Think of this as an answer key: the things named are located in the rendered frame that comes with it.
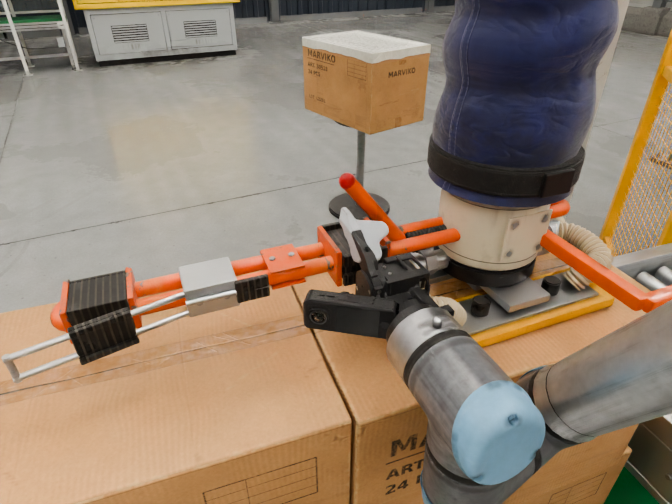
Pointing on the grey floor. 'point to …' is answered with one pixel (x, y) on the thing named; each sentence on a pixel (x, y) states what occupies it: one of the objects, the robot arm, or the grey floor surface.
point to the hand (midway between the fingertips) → (337, 253)
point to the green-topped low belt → (37, 29)
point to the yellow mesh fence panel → (641, 153)
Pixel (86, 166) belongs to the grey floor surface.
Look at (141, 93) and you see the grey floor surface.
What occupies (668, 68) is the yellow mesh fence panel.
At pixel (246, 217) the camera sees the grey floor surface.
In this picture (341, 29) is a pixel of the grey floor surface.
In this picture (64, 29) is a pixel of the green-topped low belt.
